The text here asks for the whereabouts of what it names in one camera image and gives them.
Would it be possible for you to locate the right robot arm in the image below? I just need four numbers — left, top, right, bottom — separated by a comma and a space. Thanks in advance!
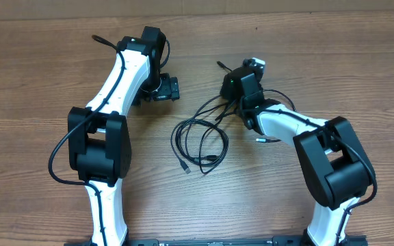
220, 59, 378, 245

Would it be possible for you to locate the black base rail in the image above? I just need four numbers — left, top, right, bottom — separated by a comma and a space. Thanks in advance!
64, 236, 369, 246

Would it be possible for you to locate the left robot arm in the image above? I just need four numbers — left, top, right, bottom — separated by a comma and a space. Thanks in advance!
67, 26, 180, 245

